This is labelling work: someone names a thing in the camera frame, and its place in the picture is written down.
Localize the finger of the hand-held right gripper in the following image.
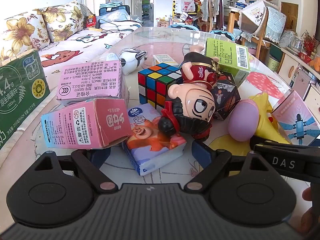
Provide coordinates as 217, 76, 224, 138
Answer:
249, 135, 292, 147

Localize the dark patterned cube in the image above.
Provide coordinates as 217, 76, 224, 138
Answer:
211, 71, 242, 122

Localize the wooden chair with cover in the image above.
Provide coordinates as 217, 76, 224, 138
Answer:
239, 5, 287, 60

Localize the bear print tissue pack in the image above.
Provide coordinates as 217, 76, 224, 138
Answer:
122, 104, 187, 176

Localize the white and black toy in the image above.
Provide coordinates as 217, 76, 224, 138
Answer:
117, 49, 148, 75

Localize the sofa with cartoon cover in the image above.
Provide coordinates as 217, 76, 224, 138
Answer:
0, 0, 143, 68

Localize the black cable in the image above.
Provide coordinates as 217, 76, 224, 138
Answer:
99, 19, 140, 33

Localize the small white yellow box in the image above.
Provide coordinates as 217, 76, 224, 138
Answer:
152, 54, 179, 68

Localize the dark blue case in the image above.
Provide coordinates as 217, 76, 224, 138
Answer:
99, 5, 131, 17

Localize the large pink toy box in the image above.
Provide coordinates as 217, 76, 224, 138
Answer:
55, 60, 129, 105

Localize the printed cardboard box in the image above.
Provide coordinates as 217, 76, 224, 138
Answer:
237, 0, 269, 33

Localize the green cardboard box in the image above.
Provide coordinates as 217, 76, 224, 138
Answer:
0, 49, 50, 150

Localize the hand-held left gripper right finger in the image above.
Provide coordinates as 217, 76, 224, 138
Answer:
184, 139, 275, 193

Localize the colourful puzzle cube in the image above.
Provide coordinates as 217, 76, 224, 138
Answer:
138, 62, 183, 112

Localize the light green box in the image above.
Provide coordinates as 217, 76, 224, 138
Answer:
205, 37, 251, 80

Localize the cartoon doll figure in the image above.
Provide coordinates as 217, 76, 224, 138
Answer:
157, 44, 222, 140

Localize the white cabinet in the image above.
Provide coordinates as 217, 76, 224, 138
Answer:
277, 47, 320, 110

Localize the pink and blue carton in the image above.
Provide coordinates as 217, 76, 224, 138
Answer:
41, 98, 132, 149

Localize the floral cushion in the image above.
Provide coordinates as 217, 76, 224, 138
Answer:
0, 9, 50, 63
41, 0, 84, 43

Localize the blue stool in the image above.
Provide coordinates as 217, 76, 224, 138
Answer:
168, 24, 198, 32
209, 29, 235, 42

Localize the yellow toy water gun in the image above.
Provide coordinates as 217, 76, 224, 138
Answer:
209, 92, 292, 165

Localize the person's right hand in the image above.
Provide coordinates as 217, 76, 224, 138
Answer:
301, 188, 315, 230

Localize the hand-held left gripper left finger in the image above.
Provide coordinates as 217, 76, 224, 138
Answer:
35, 148, 118, 193

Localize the pink box with blue figure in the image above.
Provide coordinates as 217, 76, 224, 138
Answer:
271, 89, 320, 145

